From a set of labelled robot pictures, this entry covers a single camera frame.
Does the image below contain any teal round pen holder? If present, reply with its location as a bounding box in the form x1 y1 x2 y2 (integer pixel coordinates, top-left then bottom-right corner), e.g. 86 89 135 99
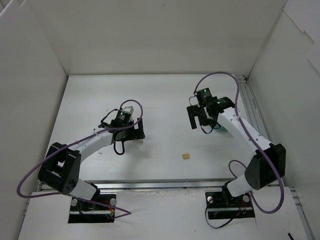
214 125 228 133

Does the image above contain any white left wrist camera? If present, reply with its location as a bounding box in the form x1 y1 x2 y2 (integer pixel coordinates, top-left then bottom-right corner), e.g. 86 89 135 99
121 106 134 116

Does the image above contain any small yellow eraser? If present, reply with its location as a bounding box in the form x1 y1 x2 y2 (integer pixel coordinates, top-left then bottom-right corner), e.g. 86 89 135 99
182 153 190 160

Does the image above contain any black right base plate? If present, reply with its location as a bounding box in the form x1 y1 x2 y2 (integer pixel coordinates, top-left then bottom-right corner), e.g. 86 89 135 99
205 191 255 220

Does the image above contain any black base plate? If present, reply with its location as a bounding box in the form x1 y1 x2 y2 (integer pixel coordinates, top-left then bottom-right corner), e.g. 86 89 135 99
68 197 116 224
205 191 255 220

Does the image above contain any grey white eraser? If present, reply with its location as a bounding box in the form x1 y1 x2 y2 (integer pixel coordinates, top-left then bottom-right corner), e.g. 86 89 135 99
136 140 144 145

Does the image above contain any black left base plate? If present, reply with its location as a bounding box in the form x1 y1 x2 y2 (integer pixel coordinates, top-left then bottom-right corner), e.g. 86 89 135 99
68 197 116 224

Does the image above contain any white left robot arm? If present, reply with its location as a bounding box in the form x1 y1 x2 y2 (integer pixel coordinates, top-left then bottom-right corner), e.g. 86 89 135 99
37 106 145 210

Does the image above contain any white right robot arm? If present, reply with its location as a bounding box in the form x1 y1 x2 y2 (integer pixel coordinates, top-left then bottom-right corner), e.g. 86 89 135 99
186 88 286 206

